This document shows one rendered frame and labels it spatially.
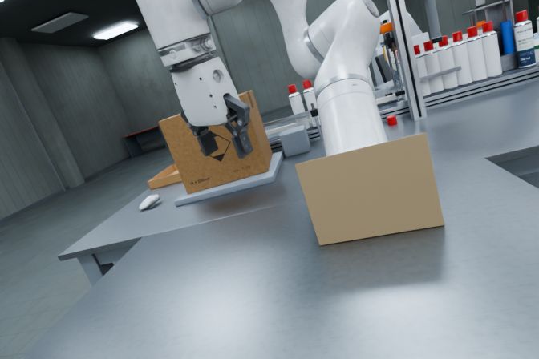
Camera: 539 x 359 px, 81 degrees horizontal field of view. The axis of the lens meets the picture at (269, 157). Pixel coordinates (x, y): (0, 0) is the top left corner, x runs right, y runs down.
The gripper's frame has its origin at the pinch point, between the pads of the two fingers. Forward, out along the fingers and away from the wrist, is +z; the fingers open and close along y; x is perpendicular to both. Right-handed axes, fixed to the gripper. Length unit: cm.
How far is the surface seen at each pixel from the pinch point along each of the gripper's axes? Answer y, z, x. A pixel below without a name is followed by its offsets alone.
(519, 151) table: -37, 24, -46
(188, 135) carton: 48, 8, -23
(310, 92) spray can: 35, 14, -77
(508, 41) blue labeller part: -28, 17, -124
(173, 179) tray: 85, 33, -29
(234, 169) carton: 38, 23, -28
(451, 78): -12, 23, -105
